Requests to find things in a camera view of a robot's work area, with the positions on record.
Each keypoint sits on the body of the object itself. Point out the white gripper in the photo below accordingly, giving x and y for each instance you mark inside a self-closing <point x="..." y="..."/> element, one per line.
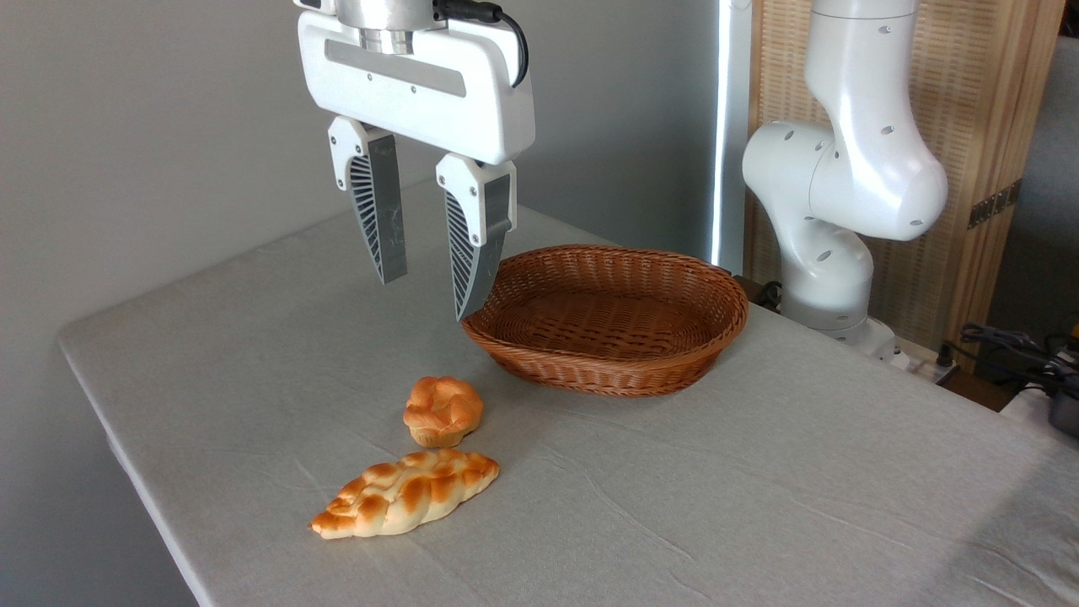
<point x="405" y="93"/>

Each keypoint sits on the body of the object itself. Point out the round braided bread roll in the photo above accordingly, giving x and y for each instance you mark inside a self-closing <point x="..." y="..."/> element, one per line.
<point x="442" y="409"/>

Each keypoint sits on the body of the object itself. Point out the brown wicker basket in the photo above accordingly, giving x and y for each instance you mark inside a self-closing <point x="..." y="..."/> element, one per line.
<point x="607" y="337"/>

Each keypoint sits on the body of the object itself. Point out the long braided bread loaf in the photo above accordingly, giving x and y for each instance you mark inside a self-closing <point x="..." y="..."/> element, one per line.
<point x="405" y="493"/>

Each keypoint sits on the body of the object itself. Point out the grey tablecloth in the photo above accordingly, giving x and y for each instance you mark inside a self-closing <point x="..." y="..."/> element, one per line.
<point x="674" y="489"/>

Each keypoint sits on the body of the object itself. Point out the white power strip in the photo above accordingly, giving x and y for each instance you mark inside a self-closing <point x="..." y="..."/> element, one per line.
<point x="923" y="364"/>

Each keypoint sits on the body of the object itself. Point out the black screen hinge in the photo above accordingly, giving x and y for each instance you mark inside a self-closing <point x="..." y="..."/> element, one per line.
<point x="995" y="204"/>

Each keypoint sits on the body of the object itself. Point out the white vertical post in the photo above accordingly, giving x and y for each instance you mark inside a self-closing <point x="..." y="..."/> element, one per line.
<point x="732" y="126"/>

